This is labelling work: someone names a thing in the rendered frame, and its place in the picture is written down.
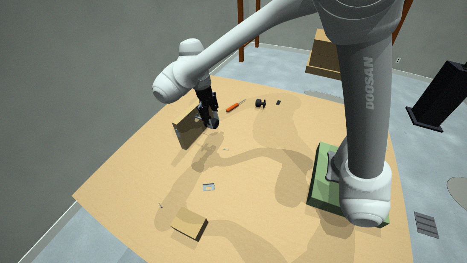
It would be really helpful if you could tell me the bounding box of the orange-handled screwdriver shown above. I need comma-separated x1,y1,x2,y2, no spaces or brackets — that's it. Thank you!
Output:
226,99,245,112

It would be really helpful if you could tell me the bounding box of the tan rectangular box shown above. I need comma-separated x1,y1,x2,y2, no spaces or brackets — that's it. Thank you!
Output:
170,207,208,242

